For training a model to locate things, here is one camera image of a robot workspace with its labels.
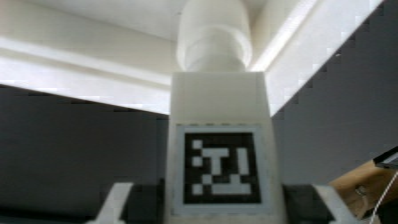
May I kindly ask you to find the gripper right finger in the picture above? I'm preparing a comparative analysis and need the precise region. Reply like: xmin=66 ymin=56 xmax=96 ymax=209
xmin=314 ymin=185 xmax=362 ymax=224

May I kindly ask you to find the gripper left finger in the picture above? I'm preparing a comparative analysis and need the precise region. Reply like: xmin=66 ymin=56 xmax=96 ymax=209
xmin=85 ymin=182 xmax=133 ymax=224

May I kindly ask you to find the white leg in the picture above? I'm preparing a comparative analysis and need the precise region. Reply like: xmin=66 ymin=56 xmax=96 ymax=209
xmin=163 ymin=0 xmax=288 ymax=224

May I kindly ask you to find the white U-shaped fence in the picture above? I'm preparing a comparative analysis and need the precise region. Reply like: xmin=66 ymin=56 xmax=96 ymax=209
xmin=0 ymin=0 xmax=384 ymax=113

